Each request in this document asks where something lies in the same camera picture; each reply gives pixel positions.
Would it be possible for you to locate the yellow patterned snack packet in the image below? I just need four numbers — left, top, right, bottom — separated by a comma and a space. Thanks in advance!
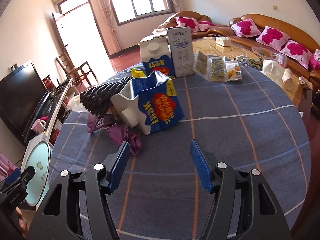
209, 56, 228, 82

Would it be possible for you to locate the blue plaid tablecloth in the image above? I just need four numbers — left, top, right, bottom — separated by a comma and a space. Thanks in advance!
48, 55, 312, 240

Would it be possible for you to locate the black flat screen television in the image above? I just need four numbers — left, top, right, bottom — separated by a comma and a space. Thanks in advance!
1, 60, 49, 146

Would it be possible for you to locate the open brown door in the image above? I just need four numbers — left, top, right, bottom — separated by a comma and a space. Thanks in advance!
52, 11, 74, 70

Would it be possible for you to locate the white plastic kettle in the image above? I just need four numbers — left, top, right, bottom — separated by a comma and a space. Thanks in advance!
260, 59, 285, 87

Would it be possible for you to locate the white plastic bag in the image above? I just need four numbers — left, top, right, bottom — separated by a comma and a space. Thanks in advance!
67, 95, 87, 113

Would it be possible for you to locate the crushed blue Look milk carton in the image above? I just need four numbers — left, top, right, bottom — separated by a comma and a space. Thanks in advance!
111, 70, 184, 135

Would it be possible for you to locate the purple plastic wrapper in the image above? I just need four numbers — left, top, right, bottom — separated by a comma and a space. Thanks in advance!
87, 112, 142, 155

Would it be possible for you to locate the paper cup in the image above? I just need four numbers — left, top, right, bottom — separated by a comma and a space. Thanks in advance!
282, 68, 293, 90

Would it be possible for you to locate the white TV stand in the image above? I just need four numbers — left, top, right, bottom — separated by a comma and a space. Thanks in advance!
44, 77, 74, 145

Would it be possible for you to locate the brown leather sofa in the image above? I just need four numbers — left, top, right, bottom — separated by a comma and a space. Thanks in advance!
155, 11, 319, 92

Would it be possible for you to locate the tall white milk carton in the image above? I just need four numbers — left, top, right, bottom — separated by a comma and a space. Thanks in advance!
167, 26, 194, 77

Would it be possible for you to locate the wooden glass coffee table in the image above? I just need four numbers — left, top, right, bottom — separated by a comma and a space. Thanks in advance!
191, 36, 313, 128

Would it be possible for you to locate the clear snack packet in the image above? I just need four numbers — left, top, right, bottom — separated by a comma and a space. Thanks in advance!
193, 49, 209, 80

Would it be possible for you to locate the window with brown frame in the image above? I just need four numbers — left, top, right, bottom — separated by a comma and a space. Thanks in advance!
107, 0, 176, 27

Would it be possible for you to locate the pink curtain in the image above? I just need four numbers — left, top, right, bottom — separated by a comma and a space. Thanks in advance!
98, 0, 121, 54

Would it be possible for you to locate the yellow plastic bag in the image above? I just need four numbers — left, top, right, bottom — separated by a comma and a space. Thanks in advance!
131, 68, 146, 78

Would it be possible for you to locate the orange white snack packet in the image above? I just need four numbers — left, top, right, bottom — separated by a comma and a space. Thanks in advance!
226, 61, 242, 81

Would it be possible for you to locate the upright blue Look milk carton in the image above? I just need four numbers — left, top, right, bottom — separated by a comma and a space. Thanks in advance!
139, 36, 176, 78

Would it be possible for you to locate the pink thermos front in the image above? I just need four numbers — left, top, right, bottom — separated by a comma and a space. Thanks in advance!
0, 153, 17, 181

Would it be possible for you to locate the wooden chair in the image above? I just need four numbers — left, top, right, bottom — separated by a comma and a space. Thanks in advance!
55, 52, 99, 87

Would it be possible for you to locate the pink mug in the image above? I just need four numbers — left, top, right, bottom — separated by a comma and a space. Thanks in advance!
31, 116, 49, 134

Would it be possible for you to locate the light blue cartoon trash bin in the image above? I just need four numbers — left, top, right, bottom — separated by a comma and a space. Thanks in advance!
25, 141, 52, 207

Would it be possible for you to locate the white set-top box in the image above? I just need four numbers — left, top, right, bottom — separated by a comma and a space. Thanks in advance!
24, 132, 47, 160

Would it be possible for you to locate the white tissue box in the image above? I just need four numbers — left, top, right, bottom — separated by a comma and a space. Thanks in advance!
215, 36, 232, 47

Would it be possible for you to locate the pink flower pillow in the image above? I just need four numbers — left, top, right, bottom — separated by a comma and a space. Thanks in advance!
197, 21, 216, 32
231, 18, 261, 38
280, 40, 312, 70
255, 26, 290, 51
174, 16, 200, 33

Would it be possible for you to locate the black foam net sleeve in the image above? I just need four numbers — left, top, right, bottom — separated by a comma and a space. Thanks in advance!
80, 76, 133, 116

